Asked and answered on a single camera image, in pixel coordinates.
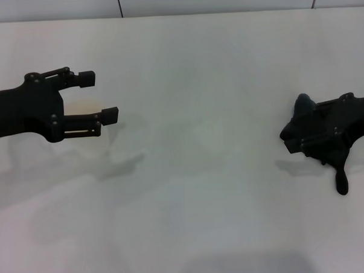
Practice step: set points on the translucent white plastic cup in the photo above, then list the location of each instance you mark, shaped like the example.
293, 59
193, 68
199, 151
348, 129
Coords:
81, 106

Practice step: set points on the dark blue rag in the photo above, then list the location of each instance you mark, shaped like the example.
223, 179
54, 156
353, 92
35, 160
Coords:
303, 116

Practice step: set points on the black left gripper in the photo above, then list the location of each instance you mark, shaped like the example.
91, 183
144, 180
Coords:
21, 113

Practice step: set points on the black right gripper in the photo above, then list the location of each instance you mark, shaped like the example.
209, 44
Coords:
353, 117

